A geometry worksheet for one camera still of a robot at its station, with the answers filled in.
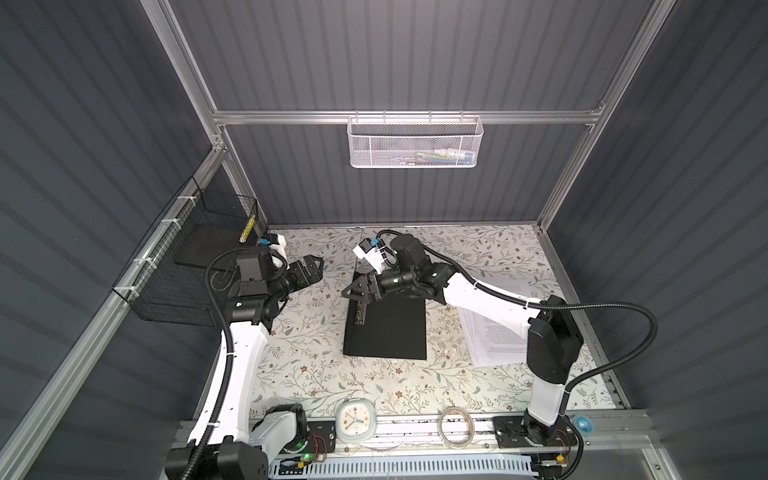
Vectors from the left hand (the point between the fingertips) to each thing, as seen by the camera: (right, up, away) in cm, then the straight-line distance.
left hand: (309, 265), depth 76 cm
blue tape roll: (+71, -41, 0) cm, 82 cm away
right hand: (+11, -7, -2) cm, 13 cm away
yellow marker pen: (-18, +10, +5) cm, 22 cm away
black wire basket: (-32, -4, -6) cm, 33 cm away
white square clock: (+12, -39, -2) cm, 41 cm away
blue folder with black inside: (+22, -20, +16) cm, 34 cm away
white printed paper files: (+51, -24, +13) cm, 58 cm away
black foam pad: (-29, +6, +1) cm, 30 cm away
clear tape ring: (+34, -43, -3) cm, 55 cm away
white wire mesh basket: (+29, +50, +48) cm, 75 cm away
